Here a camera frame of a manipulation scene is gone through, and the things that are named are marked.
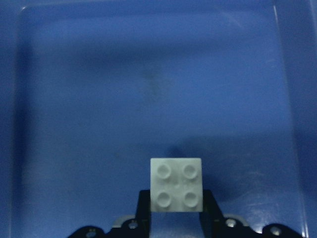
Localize white block arm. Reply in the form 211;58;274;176
150;158;203;213

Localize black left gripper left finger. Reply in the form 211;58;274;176
135;190;152;238

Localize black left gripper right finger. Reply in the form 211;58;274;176
199;189;224;238

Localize blue plastic tray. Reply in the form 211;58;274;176
0;0;317;238

